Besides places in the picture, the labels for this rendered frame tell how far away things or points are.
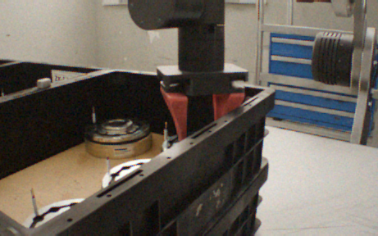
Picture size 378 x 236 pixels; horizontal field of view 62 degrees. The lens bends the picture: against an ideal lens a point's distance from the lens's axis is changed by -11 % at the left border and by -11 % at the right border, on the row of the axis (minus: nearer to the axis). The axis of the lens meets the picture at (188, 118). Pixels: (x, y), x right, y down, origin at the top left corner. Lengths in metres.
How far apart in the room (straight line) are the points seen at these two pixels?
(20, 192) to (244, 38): 3.00
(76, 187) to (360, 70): 0.91
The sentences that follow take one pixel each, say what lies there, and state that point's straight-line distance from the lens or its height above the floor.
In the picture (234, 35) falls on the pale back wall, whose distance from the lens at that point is 3.35.
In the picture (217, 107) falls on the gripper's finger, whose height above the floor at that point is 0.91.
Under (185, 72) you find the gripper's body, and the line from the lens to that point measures 0.41.
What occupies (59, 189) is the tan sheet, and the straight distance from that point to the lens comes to 0.44.
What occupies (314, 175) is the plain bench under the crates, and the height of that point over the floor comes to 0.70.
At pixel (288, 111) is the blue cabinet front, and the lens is 2.34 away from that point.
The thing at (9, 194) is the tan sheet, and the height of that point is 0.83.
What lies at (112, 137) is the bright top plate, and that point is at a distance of 0.50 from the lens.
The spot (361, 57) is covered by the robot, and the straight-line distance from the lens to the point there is 1.12.
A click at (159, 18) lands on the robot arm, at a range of 0.34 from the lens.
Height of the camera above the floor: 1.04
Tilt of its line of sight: 18 degrees down
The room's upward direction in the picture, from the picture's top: straight up
